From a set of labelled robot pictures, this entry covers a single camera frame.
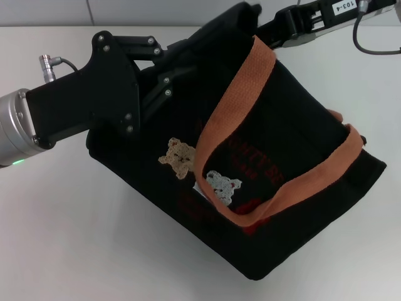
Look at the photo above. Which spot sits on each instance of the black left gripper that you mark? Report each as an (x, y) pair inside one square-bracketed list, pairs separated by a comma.
[(100, 94)]

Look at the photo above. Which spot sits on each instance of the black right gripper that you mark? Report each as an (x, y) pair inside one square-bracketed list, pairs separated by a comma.
[(351, 9)]

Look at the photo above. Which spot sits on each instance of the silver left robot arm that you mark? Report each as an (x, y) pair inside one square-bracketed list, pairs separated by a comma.
[(12, 131)]

